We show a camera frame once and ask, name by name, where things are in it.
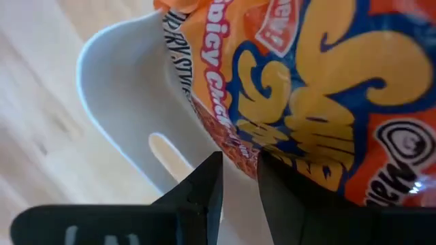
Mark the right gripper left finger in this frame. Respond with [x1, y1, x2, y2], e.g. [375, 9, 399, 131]
[10, 151, 224, 245]

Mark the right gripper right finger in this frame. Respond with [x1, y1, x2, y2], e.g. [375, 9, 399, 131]
[257, 151, 436, 245]

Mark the red Saucy Noods noodle pack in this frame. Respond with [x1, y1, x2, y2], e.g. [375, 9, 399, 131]
[153, 0, 436, 208]

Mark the white plastic bin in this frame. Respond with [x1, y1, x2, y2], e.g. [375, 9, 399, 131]
[75, 9, 277, 245]

